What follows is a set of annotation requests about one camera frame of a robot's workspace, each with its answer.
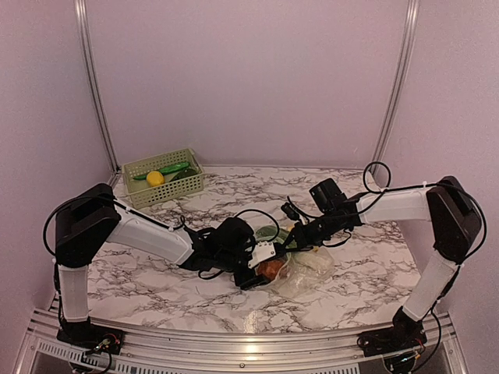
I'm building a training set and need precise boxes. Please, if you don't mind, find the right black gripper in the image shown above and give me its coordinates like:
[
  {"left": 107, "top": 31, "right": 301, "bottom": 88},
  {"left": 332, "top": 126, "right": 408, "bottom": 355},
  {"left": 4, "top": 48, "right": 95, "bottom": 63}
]
[{"left": 280, "top": 210, "right": 345, "bottom": 252}]

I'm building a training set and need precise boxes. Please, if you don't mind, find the brown fake potato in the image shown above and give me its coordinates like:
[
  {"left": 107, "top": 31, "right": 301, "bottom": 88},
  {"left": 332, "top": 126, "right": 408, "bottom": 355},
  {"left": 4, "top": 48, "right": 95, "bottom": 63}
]
[{"left": 256, "top": 259, "right": 286, "bottom": 281}]

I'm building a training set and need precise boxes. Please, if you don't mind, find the clear polka dot zip bag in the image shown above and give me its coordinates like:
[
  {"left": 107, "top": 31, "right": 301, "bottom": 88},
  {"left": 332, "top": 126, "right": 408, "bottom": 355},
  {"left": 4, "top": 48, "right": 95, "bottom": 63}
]
[{"left": 257, "top": 247, "right": 334, "bottom": 299}]

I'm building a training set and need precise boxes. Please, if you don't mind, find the green fake pepper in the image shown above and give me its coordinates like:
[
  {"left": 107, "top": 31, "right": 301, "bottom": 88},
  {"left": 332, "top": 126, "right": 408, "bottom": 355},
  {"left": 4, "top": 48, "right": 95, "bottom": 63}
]
[{"left": 172, "top": 168, "right": 198, "bottom": 182}]

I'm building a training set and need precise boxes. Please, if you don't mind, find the green fake cucumber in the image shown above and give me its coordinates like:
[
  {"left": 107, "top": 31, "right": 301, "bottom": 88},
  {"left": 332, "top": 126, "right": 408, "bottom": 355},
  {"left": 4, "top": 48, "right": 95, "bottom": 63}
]
[{"left": 133, "top": 161, "right": 190, "bottom": 181}]

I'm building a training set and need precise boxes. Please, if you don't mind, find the yellow fake lemon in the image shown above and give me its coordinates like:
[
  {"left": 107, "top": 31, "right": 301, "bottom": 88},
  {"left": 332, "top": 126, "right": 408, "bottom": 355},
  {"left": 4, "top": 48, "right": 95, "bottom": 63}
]
[{"left": 146, "top": 171, "right": 165, "bottom": 188}]

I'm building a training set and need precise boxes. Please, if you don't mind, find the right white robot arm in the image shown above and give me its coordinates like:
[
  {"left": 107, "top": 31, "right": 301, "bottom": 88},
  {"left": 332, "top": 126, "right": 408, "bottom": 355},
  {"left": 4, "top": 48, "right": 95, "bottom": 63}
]
[{"left": 281, "top": 176, "right": 487, "bottom": 322}]

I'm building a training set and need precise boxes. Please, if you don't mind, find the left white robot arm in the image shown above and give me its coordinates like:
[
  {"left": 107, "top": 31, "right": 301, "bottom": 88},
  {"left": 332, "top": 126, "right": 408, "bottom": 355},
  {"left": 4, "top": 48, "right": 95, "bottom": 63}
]
[{"left": 51, "top": 183, "right": 276, "bottom": 347}]

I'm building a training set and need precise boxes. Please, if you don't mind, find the pale green plastic basket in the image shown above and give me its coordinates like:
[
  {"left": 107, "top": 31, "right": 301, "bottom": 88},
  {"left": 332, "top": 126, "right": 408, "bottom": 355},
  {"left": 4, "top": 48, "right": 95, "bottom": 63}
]
[{"left": 122, "top": 148, "right": 204, "bottom": 209}]

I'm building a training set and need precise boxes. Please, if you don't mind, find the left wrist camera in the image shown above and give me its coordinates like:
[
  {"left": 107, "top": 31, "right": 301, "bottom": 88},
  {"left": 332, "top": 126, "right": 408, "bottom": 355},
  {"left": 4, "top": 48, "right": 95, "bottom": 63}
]
[{"left": 247, "top": 242, "right": 276, "bottom": 269}]

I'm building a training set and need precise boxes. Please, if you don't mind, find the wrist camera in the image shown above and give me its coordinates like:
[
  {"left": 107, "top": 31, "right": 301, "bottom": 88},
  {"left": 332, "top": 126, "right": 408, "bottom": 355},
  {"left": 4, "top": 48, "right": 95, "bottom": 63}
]
[
  {"left": 247, "top": 242, "right": 276, "bottom": 269},
  {"left": 281, "top": 197, "right": 310, "bottom": 224}
]

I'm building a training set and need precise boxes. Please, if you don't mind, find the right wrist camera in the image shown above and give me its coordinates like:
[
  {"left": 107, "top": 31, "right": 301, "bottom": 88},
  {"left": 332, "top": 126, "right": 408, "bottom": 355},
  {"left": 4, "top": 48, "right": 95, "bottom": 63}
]
[{"left": 281, "top": 197, "right": 310, "bottom": 224}]

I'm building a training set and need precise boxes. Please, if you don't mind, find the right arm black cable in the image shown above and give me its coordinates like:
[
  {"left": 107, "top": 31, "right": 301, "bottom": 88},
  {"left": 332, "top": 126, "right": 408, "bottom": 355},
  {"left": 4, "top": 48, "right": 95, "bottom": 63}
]
[{"left": 319, "top": 161, "right": 488, "bottom": 270}]

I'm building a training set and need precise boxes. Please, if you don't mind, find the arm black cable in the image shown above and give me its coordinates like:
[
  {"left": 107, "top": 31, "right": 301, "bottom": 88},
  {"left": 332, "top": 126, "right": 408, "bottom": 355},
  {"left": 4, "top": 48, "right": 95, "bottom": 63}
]
[
  {"left": 42, "top": 194, "right": 281, "bottom": 281},
  {"left": 319, "top": 161, "right": 488, "bottom": 270}
]

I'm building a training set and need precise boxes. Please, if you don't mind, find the front aluminium rail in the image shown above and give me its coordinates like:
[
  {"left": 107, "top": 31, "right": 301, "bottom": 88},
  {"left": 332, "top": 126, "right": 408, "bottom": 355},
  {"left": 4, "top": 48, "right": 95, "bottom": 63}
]
[{"left": 15, "top": 307, "right": 469, "bottom": 374}]

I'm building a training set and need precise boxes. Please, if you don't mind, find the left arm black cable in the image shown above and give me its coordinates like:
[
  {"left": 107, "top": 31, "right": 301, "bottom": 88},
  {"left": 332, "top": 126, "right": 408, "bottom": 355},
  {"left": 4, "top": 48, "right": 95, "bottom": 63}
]
[{"left": 42, "top": 194, "right": 281, "bottom": 281}]

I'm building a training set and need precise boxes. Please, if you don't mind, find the right aluminium frame post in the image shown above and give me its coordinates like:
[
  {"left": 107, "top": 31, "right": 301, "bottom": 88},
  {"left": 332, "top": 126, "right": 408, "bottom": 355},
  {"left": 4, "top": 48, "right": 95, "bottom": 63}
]
[{"left": 372, "top": 0, "right": 420, "bottom": 161}]

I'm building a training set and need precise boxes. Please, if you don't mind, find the aluminium frame post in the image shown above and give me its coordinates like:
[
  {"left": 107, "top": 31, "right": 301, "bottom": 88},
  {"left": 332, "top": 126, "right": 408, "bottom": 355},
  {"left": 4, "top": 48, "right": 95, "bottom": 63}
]
[
  {"left": 74, "top": 0, "right": 120, "bottom": 175},
  {"left": 372, "top": 0, "right": 420, "bottom": 161}
]

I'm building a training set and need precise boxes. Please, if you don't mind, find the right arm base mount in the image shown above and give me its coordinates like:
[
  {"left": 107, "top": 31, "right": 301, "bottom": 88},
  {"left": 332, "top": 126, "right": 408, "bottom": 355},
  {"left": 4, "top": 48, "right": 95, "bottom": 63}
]
[{"left": 356, "top": 308, "right": 427, "bottom": 373}]

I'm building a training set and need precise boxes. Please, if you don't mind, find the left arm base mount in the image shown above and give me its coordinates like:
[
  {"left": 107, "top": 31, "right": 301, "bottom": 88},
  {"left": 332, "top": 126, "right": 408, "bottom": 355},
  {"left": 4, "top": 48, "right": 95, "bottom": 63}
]
[{"left": 57, "top": 318, "right": 125, "bottom": 373}]

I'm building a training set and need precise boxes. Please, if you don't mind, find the left aluminium frame post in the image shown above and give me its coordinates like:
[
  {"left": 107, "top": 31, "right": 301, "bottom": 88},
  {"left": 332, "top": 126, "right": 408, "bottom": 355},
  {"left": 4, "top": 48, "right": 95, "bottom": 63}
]
[{"left": 74, "top": 0, "right": 120, "bottom": 175}]

